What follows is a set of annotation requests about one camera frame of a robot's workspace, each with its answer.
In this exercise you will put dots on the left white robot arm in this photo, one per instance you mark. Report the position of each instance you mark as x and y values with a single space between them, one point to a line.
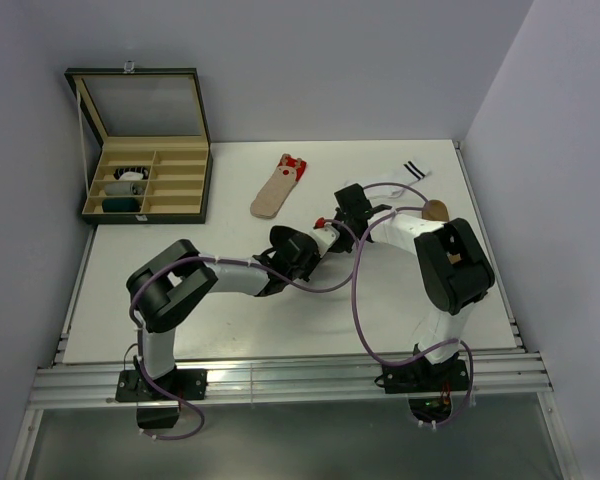
166 289

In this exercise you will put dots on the black compartment storage box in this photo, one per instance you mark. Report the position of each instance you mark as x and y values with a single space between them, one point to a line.
151 117

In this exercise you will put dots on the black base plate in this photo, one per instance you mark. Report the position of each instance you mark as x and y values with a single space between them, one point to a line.
187 384
422 377

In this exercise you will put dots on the beige reindeer sock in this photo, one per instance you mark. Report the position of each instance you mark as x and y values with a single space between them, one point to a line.
278 187

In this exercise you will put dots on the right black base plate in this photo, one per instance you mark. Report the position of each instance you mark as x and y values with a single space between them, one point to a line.
422 377

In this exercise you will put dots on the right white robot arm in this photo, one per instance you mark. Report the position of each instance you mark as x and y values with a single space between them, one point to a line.
455 271

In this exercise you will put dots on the grey rolled sock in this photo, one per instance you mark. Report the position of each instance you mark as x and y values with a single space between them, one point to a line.
124 188

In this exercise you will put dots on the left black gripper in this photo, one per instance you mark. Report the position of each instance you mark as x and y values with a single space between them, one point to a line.
306 275

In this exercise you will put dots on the aluminium mounting rail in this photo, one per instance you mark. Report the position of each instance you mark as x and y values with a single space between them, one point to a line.
337 378

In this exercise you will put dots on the brown sock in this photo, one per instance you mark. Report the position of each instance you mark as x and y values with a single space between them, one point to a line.
436 210

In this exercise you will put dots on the white striped sock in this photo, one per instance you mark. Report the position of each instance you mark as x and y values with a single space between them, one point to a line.
407 173

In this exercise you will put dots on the dark green rolled sock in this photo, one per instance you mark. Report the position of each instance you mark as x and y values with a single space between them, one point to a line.
121 205

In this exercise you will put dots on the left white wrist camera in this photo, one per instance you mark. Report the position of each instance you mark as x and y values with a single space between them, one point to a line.
325 235

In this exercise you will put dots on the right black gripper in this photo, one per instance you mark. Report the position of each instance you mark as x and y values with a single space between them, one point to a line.
341 246

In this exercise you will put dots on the black white rolled sock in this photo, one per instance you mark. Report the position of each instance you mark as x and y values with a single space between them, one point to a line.
131 173

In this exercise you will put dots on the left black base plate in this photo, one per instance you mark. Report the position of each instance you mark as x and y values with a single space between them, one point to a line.
187 384

